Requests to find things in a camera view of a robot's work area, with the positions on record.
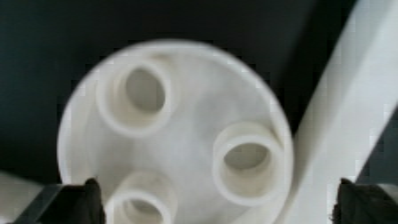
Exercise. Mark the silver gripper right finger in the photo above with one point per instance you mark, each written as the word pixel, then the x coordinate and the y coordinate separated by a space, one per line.
pixel 367 204

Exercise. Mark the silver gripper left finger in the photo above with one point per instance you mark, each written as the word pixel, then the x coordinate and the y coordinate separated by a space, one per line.
pixel 67 205

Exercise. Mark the white right barrier block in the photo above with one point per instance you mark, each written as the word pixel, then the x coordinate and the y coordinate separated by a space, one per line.
pixel 349 112

